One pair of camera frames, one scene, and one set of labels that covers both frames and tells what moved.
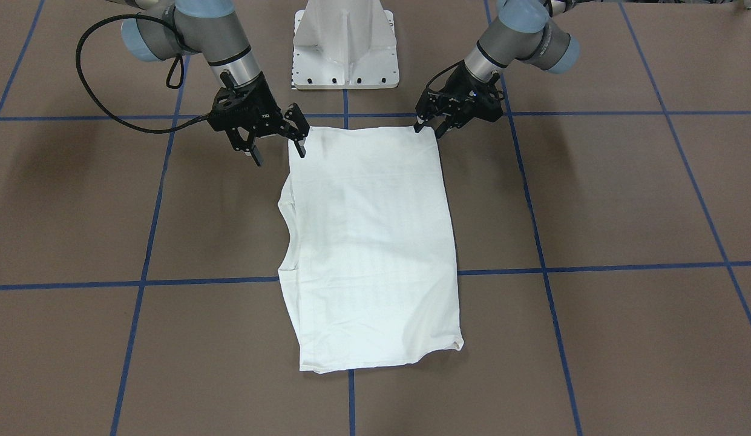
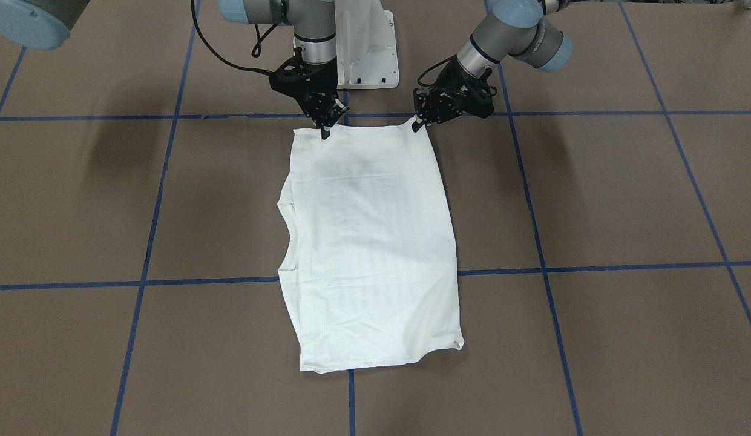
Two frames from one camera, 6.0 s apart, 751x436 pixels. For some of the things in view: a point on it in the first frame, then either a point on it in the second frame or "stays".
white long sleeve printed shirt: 370,251 stays
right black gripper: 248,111 → 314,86
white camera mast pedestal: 344,44 stays
